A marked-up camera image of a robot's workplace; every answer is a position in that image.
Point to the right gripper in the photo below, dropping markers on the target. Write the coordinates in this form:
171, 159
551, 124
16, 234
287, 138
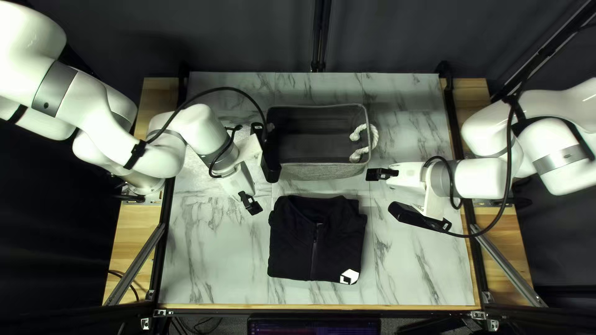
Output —
407, 176

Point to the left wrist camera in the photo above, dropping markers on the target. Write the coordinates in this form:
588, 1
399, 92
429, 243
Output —
270, 158

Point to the grey fabric basket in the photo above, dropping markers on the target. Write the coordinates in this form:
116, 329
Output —
321, 170

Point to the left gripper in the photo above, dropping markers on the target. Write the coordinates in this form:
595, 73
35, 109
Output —
240, 179

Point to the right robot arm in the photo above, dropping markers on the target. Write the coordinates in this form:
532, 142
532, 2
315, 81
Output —
549, 139

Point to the black sweatshirt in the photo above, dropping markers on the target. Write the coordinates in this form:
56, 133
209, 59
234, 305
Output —
307, 242

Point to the black frame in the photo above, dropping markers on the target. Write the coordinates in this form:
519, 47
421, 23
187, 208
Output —
321, 37

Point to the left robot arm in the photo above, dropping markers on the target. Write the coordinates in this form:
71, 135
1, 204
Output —
93, 116

